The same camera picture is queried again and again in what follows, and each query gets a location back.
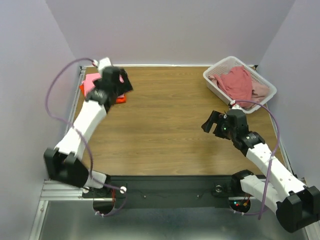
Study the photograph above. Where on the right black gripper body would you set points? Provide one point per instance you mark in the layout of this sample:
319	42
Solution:
217	124

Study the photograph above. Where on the aluminium frame rail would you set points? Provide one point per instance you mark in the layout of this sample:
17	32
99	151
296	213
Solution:
312	231
57	191

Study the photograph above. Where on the aluminium frame rail right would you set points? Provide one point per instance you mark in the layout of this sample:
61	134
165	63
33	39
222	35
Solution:
312	231

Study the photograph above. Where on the bright pink t shirt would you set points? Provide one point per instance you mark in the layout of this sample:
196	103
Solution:
88	83

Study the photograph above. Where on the pale pink t shirt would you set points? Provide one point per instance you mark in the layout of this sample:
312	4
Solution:
259	91

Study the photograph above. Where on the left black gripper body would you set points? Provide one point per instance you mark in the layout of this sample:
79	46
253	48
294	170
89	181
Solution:
97	83

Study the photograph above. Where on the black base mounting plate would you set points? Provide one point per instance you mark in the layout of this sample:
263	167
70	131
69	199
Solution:
177	191

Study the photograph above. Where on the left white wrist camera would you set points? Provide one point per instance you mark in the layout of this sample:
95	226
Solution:
102	64

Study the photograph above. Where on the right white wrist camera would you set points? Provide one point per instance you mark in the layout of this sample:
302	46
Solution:
234	106

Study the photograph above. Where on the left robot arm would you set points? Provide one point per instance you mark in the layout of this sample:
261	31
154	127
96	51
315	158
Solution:
64	161

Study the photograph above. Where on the folded orange t shirt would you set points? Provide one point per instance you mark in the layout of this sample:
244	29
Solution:
120	98

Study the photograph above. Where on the aluminium frame rail left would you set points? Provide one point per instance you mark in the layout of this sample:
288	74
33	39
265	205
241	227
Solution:
57	191

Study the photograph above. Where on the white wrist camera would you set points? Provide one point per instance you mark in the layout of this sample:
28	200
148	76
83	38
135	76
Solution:
234	106
102	64

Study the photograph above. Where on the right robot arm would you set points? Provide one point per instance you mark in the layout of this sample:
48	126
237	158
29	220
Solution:
295	204

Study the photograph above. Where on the dusty rose t shirt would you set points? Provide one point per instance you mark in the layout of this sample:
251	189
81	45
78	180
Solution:
237	84

